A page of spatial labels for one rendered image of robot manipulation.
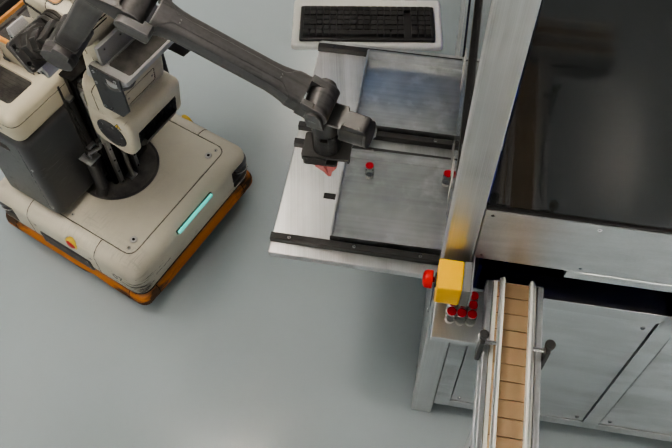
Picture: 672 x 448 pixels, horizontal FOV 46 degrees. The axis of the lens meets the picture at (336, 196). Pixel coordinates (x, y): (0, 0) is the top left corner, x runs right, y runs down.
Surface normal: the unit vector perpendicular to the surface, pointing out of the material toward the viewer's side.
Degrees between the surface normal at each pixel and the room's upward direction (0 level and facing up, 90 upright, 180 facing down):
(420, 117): 0
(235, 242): 0
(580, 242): 90
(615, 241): 90
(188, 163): 0
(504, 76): 90
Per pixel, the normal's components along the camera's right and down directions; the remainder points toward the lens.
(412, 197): -0.01, -0.55
